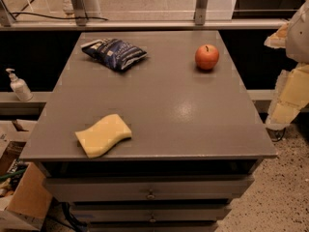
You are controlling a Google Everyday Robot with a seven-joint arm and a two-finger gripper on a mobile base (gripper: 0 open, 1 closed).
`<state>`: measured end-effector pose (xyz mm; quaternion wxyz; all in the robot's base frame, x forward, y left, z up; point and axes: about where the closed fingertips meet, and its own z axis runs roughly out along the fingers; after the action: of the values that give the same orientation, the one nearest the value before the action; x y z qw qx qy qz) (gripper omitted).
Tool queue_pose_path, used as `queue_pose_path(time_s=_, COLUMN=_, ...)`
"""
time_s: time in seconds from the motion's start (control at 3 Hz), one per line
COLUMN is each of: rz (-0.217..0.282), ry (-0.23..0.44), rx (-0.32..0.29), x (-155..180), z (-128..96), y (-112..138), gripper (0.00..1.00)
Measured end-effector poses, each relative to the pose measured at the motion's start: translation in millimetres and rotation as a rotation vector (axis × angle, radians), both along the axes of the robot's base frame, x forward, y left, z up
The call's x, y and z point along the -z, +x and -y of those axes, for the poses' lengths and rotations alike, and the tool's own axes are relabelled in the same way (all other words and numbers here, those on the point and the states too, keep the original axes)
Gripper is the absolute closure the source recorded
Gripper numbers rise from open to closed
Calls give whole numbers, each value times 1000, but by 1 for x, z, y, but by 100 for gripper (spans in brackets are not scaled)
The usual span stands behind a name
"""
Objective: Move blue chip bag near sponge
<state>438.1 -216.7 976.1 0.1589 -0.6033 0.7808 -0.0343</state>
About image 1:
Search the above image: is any grey drawer cabinet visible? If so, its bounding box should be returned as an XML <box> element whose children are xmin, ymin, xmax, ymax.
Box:
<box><xmin>22</xmin><ymin>31</ymin><xmax>276</xmax><ymax>232</ymax></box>

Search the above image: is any black cable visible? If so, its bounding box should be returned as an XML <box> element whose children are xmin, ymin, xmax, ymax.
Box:
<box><xmin>0</xmin><ymin>0</ymin><xmax>110</xmax><ymax>22</ymax></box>

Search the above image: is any cardboard box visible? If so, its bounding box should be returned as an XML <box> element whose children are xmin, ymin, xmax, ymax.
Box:
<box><xmin>0</xmin><ymin>120</ymin><xmax>52</xmax><ymax>231</ymax></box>

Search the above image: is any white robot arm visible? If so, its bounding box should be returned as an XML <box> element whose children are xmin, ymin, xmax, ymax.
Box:
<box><xmin>264</xmin><ymin>0</ymin><xmax>309</xmax><ymax>131</ymax></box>

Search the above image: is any top drawer knob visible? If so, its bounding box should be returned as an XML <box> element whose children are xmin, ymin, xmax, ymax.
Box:
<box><xmin>146</xmin><ymin>189</ymin><xmax>155</xmax><ymax>200</ymax></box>

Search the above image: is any blue chip bag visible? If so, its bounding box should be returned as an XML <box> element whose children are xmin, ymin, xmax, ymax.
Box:
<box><xmin>81</xmin><ymin>38</ymin><xmax>147</xmax><ymax>72</ymax></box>

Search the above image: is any yellow sponge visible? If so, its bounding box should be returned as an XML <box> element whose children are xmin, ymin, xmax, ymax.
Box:
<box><xmin>75</xmin><ymin>114</ymin><xmax>132</xmax><ymax>158</ymax></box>

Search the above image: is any red apple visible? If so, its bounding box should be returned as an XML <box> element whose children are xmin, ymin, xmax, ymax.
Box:
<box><xmin>195</xmin><ymin>44</ymin><xmax>219</xmax><ymax>71</ymax></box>

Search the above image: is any white pump bottle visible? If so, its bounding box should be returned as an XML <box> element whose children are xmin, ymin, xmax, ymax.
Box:
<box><xmin>6</xmin><ymin>68</ymin><xmax>33</xmax><ymax>102</ymax></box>

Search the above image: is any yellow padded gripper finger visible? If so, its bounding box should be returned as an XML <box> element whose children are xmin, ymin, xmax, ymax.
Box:
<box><xmin>266</xmin><ymin>63</ymin><xmax>309</xmax><ymax>131</ymax></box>

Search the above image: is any drawer knob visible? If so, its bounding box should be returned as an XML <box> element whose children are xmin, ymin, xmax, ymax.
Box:
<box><xmin>146</xmin><ymin>189</ymin><xmax>155</xmax><ymax>200</ymax></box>
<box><xmin>149</xmin><ymin>214</ymin><xmax>156</xmax><ymax>223</ymax></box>

